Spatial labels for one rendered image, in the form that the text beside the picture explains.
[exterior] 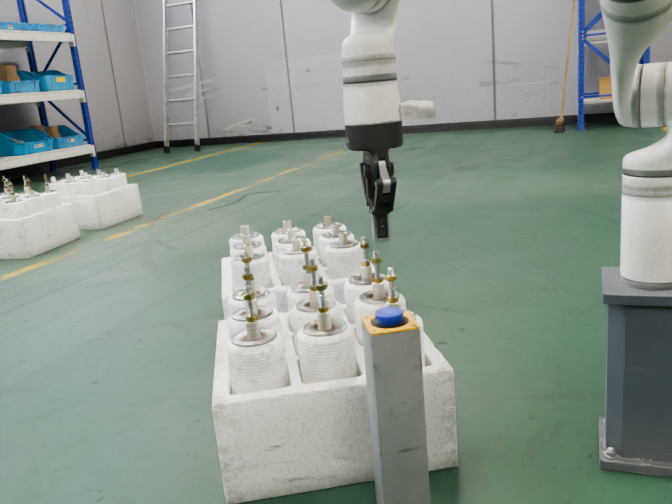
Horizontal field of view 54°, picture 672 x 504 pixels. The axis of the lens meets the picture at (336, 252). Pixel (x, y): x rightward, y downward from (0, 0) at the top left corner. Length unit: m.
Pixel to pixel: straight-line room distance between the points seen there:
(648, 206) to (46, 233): 2.76
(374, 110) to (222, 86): 7.70
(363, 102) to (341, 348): 0.42
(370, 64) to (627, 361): 0.61
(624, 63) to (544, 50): 6.40
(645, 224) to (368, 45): 0.50
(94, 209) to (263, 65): 4.90
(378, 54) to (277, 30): 7.32
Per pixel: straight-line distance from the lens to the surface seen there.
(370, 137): 0.83
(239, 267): 1.58
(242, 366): 1.07
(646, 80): 1.05
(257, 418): 1.07
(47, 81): 6.79
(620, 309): 1.09
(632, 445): 1.19
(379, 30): 0.86
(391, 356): 0.91
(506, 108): 7.42
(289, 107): 8.11
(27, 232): 3.23
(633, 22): 0.92
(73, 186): 3.77
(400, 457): 0.98
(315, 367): 1.08
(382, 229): 0.88
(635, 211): 1.07
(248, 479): 1.12
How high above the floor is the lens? 0.65
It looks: 15 degrees down
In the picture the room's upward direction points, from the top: 5 degrees counter-clockwise
